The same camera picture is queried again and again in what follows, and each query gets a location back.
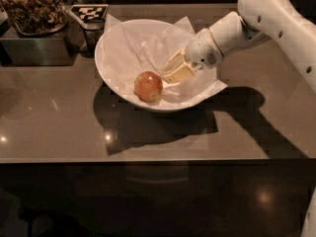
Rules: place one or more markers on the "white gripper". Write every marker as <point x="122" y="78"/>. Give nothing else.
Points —
<point x="201" y="49"/>

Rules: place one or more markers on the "red apple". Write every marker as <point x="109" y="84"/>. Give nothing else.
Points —
<point x="148" y="86"/>

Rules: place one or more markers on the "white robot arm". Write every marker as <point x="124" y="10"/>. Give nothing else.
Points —
<point x="268" y="198"/>

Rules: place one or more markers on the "white bowl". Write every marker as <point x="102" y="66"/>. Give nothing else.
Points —
<point x="108" y="69"/>

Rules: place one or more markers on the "white paper liner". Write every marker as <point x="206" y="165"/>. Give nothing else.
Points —
<point x="131" y="50"/>

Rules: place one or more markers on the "dark mesh cup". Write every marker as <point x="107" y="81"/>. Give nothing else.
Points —
<point x="92" y="32"/>

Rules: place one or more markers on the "black white marker tag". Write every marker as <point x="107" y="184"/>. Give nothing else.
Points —
<point x="90" y="12"/>

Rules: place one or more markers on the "steel box stand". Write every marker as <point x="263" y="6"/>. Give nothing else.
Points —
<point x="59" y="49"/>

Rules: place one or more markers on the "tray of brown snacks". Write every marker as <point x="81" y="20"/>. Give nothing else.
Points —
<point x="35" y="17"/>

